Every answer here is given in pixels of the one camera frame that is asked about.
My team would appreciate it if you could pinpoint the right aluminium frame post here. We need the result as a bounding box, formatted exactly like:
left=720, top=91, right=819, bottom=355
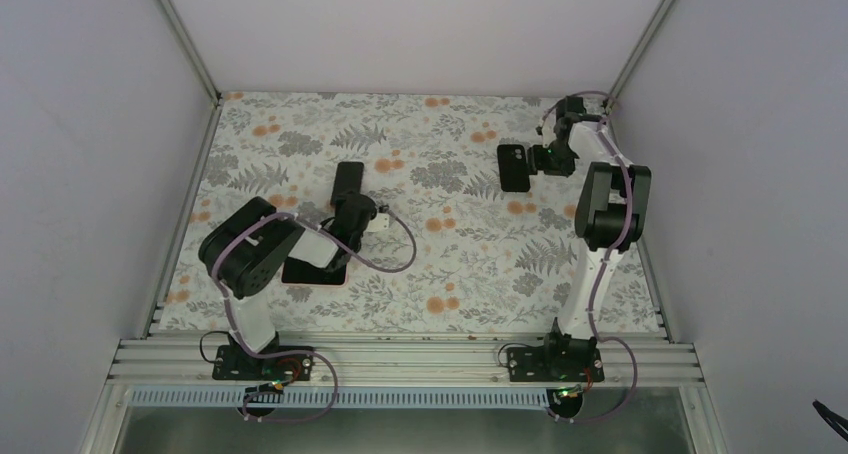
left=609, top=0, right=677, bottom=106

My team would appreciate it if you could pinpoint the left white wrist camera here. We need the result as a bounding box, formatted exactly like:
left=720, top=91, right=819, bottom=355
left=366, top=212, right=391, bottom=233

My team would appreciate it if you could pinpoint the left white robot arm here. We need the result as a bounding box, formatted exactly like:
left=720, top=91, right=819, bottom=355
left=198, top=193, right=379, bottom=379

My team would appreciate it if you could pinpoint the black object at edge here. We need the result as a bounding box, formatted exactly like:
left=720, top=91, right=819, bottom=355
left=812, top=400, right=848, bottom=441

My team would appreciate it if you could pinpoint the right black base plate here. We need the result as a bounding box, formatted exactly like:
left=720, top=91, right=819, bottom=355
left=497, top=334, right=605, bottom=383

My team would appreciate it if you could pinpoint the aluminium frame post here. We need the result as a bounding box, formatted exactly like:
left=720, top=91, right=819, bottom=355
left=156, top=0, right=221, bottom=104
left=609, top=0, right=677, bottom=106

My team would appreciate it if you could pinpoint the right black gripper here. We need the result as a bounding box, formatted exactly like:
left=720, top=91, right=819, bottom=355
left=529, top=141, right=578, bottom=177

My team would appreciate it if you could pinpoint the black phone case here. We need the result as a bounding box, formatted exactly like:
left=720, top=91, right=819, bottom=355
left=496, top=144, right=531, bottom=193

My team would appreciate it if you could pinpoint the left aluminium frame post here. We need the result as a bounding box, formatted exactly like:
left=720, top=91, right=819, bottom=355
left=156, top=0, right=221, bottom=104

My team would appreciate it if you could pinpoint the slotted grey cable duct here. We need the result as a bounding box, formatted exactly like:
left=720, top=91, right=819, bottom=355
left=127, top=386, right=549, bottom=410

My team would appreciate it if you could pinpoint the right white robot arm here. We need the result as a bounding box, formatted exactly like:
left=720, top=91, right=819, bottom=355
left=528, top=91, right=652, bottom=381

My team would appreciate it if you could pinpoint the floral patterned table mat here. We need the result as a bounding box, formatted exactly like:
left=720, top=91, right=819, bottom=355
left=158, top=91, right=664, bottom=336

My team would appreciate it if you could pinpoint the phone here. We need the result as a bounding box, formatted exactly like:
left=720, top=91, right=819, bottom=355
left=330, top=161, right=364, bottom=207
left=281, top=258, right=348, bottom=287

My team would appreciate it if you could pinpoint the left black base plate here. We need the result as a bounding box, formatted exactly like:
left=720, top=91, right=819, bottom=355
left=211, top=345, right=314, bottom=383

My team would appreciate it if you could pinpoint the aluminium mounting rail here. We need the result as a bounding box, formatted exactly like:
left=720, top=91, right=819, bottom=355
left=107, top=331, right=705, bottom=388

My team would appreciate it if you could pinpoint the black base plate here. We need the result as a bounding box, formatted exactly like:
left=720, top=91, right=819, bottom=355
left=211, top=345, right=314, bottom=383
left=497, top=334, right=605, bottom=383

